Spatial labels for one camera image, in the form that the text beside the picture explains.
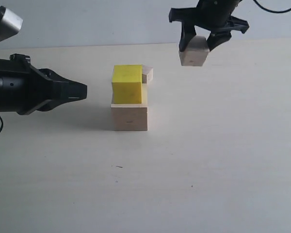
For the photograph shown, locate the large wooden cube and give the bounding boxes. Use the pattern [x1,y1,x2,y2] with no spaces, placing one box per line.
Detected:
[111,92,148,131]

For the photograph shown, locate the yellow cube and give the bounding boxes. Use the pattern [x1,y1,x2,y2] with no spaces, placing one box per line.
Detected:
[112,65,142,104]

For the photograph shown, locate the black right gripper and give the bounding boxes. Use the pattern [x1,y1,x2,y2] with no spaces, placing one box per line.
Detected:
[169,0,249,52]

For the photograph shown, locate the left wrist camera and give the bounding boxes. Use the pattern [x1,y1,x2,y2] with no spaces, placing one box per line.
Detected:
[0,5,23,42]

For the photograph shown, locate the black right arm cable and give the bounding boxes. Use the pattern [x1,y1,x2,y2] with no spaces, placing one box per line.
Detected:
[253,0,291,13]

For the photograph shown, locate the small wooden cube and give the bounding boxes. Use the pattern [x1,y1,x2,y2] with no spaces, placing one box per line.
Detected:
[142,65,154,84]

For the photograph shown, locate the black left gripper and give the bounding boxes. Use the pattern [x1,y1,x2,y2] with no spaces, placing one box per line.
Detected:
[0,54,87,115]

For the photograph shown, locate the medium wooden cube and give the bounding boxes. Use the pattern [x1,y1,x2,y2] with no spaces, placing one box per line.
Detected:
[179,35,210,67]

